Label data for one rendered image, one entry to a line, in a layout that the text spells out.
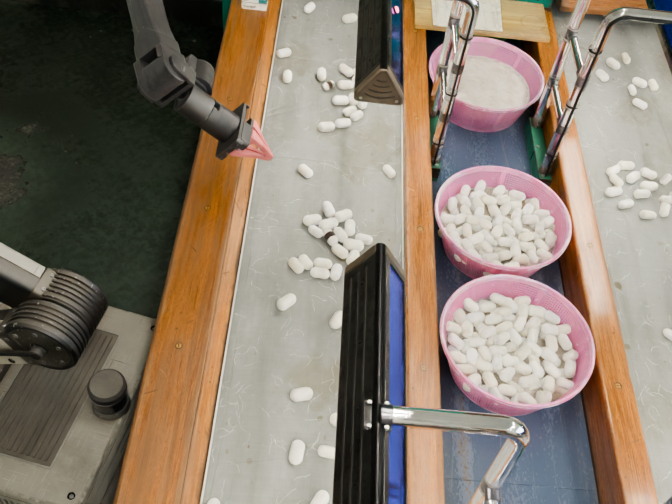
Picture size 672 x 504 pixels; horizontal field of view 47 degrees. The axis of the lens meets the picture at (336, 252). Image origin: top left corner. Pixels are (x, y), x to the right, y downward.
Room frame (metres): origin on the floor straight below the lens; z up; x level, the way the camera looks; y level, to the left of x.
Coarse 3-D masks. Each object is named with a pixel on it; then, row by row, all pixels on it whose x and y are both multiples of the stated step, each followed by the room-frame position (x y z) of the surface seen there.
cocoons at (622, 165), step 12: (612, 60) 1.62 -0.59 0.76; (624, 60) 1.64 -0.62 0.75; (600, 72) 1.57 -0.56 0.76; (636, 84) 1.55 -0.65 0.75; (648, 84) 1.56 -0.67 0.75; (612, 168) 1.24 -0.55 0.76; (624, 168) 1.25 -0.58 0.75; (612, 180) 1.21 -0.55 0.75; (636, 180) 1.22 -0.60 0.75; (660, 180) 1.23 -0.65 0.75; (612, 192) 1.17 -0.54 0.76; (636, 192) 1.18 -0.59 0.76; (648, 192) 1.18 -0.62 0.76; (624, 204) 1.14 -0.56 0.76; (648, 216) 1.12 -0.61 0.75
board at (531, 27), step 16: (416, 0) 1.72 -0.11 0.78; (416, 16) 1.65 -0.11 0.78; (432, 16) 1.66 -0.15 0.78; (512, 16) 1.71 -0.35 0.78; (528, 16) 1.72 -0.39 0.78; (544, 16) 1.73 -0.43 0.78; (480, 32) 1.63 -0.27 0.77; (496, 32) 1.64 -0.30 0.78; (512, 32) 1.64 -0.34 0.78; (528, 32) 1.65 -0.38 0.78; (544, 32) 1.66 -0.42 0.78
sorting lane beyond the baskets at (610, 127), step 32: (640, 32) 1.78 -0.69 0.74; (640, 64) 1.65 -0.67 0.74; (608, 96) 1.50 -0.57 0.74; (640, 96) 1.52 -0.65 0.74; (608, 128) 1.39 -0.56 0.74; (640, 128) 1.40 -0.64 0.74; (608, 160) 1.28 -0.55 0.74; (640, 160) 1.30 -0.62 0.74; (608, 224) 1.09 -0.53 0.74; (640, 224) 1.10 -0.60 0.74; (608, 256) 1.01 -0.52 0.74; (640, 256) 1.02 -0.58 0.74; (640, 288) 0.94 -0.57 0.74; (640, 320) 0.86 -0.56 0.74; (640, 352) 0.79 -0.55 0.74; (640, 384) 0.73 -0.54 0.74; (640, 416) 0.67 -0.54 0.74
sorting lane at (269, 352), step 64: (320, 0) 1.72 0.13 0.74; (320, 64) 1.46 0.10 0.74; (384, 128) 1.28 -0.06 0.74; (256, 192) 1.04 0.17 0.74; (320, 192) 1.06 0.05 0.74; (384, 192) 1.09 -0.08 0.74; (256, 256) 0.88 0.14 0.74; (320, 256) 0.90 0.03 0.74; (256, 320) 0.74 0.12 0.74; (320, 320) 0.76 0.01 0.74; (256, 384) 0.62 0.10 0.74; (320, 384) 0.64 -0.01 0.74; (256, 448) 0.51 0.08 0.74
